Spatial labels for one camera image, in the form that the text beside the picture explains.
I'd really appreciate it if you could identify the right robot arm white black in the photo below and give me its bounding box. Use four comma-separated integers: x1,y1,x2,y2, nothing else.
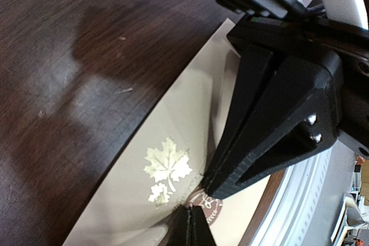
201,0,368,199

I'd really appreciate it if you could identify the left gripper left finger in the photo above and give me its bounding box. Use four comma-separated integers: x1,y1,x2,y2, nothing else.
165,206,191,246

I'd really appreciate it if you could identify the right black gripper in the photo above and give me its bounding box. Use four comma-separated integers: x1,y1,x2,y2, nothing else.
227,17,368,154

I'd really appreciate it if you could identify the front aluminium rail base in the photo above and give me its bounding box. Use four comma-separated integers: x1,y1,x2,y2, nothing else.
250,142,355,245

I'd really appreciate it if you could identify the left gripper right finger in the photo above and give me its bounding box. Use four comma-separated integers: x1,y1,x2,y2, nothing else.
190,206,216,246

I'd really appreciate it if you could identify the brown kraft envelope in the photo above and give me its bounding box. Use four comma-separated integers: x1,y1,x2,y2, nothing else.
65,20,269,245

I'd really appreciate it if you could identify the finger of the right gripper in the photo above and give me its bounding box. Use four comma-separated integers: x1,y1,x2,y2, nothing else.
206,51,343,199
202,44,273,186

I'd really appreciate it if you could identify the round brown seal sticker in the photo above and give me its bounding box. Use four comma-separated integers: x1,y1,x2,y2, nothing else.
186,188,223,226

